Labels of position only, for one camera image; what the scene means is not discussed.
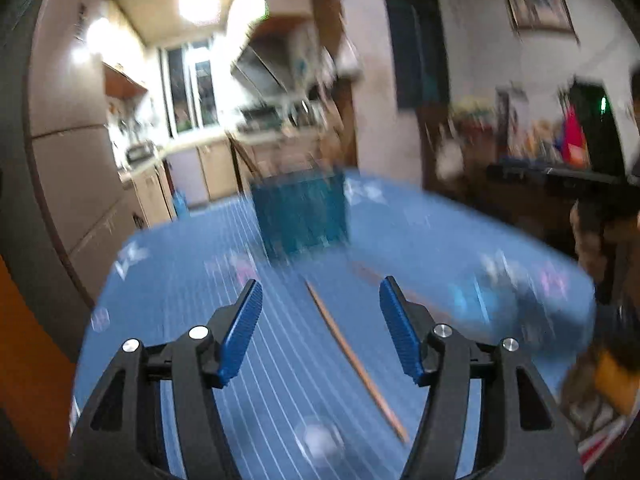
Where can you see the teal perforated utensil holder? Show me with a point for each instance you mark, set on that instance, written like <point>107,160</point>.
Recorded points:
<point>300,215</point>

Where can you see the person's right hand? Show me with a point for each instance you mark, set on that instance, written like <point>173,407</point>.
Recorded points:
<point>586,245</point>

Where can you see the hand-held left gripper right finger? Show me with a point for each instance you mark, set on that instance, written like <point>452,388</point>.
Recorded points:
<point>400,335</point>

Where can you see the reddish wooden chopstick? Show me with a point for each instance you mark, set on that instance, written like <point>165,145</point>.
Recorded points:
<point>372,274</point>

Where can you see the blue water bottle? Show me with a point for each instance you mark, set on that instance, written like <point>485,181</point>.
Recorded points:
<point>180,205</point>

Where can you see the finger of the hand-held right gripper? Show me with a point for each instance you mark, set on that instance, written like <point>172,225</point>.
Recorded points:
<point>517,172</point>

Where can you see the pink thermos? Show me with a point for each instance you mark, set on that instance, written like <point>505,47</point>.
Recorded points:
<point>576,135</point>

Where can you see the grey refrigerator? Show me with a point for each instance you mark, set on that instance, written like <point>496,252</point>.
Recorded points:
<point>75,135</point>

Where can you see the kitchen window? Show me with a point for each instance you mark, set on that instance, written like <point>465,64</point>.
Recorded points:
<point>192,87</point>

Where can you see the steel range hood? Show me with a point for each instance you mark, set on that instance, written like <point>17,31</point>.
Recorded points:
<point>262,70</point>

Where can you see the orange wooden cabinet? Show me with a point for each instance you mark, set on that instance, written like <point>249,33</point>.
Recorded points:
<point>30,370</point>

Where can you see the blue star-print tablecloth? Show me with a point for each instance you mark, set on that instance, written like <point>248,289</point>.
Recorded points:
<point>210,240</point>

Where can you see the black product box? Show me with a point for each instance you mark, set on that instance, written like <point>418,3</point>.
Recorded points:
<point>509,120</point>

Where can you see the framed wall picture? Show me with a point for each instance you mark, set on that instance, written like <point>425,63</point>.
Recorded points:
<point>539,6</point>

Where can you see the dark curtained window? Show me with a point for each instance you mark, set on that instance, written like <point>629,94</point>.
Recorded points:
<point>415,40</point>

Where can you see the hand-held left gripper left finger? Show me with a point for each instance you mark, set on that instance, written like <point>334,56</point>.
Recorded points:
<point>240,335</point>

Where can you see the light wooden chopstick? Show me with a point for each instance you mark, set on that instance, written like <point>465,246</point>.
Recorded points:
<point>355,360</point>

